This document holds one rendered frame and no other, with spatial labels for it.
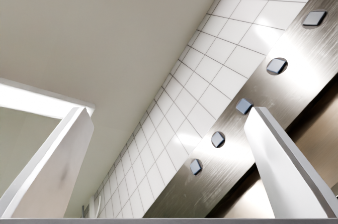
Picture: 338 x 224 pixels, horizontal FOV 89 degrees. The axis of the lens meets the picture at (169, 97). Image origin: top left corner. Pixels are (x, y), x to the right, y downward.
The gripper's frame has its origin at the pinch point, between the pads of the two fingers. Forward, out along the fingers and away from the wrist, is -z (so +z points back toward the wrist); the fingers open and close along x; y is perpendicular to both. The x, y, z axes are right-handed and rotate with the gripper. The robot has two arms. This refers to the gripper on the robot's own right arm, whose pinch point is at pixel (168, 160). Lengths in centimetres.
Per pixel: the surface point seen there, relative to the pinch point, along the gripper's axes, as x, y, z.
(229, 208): -20, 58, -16
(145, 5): 11, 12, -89
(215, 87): -20, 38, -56
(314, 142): -38, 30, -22
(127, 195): 25, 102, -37
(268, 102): -32, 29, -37
